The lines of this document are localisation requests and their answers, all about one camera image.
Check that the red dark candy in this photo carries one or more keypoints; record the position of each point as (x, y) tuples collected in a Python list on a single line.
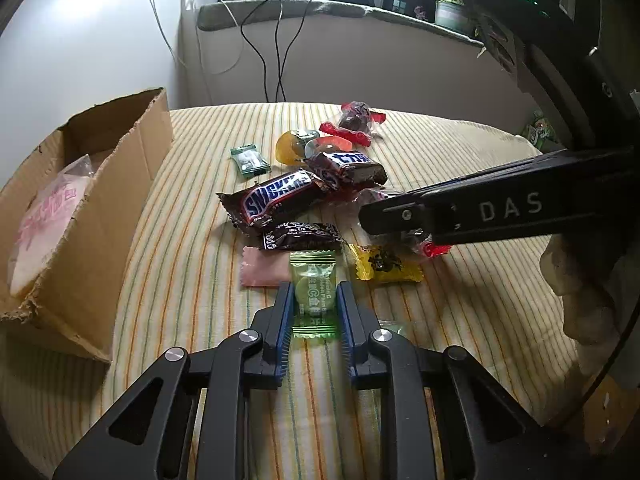
[(356, 116), (345, 134)]

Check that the yellow candy packet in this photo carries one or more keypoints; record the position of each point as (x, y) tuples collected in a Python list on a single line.
[(387, 265)]

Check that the clear red candy wrapper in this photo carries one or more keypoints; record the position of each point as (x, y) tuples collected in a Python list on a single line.
[(435, 249)]

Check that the clear orange jelly cup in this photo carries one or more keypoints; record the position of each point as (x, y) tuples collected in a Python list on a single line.
[(325, 146)]

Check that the yellow jelly cup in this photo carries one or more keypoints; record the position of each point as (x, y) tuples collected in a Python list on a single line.
[(290, 150)]

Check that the pink candy packet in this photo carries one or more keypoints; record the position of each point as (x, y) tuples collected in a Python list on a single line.
[(265, 270)]

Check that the small clear green wrapper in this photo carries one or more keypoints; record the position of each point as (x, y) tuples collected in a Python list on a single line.
[(395, 327)]

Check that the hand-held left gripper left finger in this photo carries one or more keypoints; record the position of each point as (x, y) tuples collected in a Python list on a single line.
[(286, 320)]

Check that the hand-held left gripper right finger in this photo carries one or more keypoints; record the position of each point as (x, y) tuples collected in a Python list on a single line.
[(344, 320)]

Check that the light green candy packet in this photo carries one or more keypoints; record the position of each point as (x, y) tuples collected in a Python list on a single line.
[(312, 272)]

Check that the large brown chocolate bar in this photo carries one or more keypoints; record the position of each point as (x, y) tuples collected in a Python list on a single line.
[(275, 197)]

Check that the green snack bag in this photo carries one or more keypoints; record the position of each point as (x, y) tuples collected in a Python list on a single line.
[(541, 129)]

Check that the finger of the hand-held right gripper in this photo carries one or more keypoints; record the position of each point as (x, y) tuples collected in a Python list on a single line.
[(390, 215)]

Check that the striped bed sheet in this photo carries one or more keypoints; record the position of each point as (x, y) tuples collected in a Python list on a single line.
[(190, 285)]

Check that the dark green candy packet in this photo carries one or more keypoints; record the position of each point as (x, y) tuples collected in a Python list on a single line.
[(250, 161)]

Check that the person's right hand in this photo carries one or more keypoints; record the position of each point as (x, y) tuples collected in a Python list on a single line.
[(587, 300)]

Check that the small dark brown chocolate packet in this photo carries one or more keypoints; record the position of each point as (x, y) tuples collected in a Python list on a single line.
[(300, 235)]

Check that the pink printed plastic bag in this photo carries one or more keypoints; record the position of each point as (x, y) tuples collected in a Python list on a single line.
[(45, 220)]

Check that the cardboard box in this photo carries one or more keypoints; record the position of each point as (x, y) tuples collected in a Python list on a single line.
[(85, 280)]

